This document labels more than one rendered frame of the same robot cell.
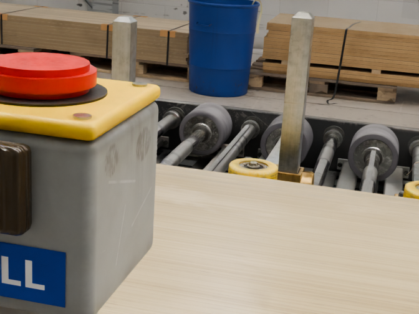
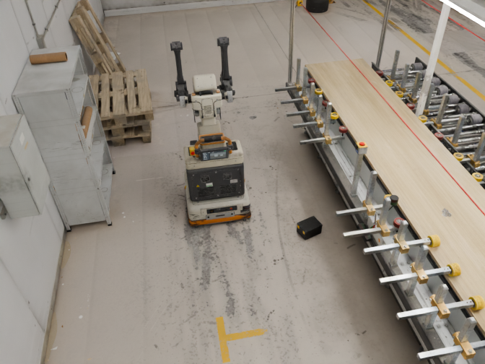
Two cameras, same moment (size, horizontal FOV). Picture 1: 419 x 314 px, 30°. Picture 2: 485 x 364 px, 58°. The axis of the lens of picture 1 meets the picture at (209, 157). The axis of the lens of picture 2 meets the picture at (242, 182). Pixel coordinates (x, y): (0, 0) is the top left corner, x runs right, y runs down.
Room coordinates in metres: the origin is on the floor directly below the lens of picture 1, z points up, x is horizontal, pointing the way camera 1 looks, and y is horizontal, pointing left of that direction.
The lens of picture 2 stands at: (-1.61, -2.15, 3.19)
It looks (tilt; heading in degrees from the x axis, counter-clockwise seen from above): 40 degrees down; 68
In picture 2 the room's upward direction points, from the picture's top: 2 degrees counter-clockwise
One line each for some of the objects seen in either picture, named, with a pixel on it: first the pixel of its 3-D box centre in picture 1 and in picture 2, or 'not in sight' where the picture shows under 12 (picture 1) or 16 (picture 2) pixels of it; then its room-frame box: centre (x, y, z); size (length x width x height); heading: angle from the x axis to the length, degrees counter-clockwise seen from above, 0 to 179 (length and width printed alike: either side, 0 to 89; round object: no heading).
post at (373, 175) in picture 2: not in sight; (369, 196); (0.22, -0.19, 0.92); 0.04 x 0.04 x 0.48; 77
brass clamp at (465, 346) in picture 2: not in sight; (462, 344); (-0.07, -1.43, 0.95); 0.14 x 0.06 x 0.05; 77
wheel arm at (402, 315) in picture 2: not in sight; (438, 309); (-0.04, -1.20, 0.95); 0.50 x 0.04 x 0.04; 167
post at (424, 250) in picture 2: not in sight; (416, 271); (0.05, -0.92, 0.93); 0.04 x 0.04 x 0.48; 77
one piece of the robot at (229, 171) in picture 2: not in sight; (213, 166); (-0.60, 1.08, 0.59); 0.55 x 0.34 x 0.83; 166
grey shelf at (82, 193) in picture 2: not in sight; (73, 141); (-1.79, 1.82, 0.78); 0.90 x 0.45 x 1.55; 77
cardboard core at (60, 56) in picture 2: not in sight; (48, 58); (-1.77, 1.93, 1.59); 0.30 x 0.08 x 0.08; 167
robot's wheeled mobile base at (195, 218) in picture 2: not in sight; (216, 193); (-0.58, 1.17, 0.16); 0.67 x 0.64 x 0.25; 76
